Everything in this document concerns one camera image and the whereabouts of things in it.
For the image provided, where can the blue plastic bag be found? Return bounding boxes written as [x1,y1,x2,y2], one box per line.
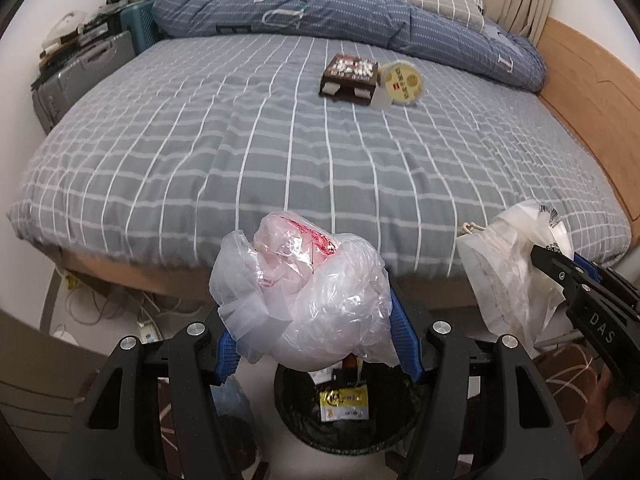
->
[212,377,257,466]

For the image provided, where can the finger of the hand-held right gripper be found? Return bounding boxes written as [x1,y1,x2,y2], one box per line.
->
[572,252,608,282]
[530,245,581,301]

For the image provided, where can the white round object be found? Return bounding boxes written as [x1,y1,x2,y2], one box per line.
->
[42,10,88,53]

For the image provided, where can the black trash bin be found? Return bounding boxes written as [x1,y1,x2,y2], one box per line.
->
[274,357,433,456]

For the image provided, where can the wooden bed frame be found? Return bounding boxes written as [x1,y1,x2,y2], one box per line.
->
[50,17,640,311]

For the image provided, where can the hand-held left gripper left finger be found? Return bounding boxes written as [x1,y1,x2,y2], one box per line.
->
[65,305,242,480]

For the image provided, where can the tangle of white cables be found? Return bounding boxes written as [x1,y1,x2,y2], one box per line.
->
[60,270,201,341]

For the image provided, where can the blue grey striped quilt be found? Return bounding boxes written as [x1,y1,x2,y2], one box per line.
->
[151,0,547,92]

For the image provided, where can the brown printed cardboard box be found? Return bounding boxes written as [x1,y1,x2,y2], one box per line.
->
[319,54,379,106]

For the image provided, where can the yellow yogurt cup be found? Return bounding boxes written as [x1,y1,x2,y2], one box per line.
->
[371,60,423,109]

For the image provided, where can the brown patterned slipper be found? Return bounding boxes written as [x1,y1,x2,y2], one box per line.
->
[537,347,608,411]

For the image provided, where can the grey suitcase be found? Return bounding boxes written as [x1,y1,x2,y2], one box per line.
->
[32,30,136,133]

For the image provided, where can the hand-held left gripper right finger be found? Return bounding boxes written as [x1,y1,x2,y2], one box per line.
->
[387,287,583,480]

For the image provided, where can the teal suitcase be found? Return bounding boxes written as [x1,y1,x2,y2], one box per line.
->
[119,0,161,56]

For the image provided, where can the white printed plastic bag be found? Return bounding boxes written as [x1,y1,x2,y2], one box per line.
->
[456,199,573,356]

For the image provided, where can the grey checked bed sheet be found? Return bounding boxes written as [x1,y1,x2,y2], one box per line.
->
[7,35,632,278]

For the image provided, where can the clear plastic bag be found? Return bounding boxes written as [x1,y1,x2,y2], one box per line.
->
[209,211,401,372]

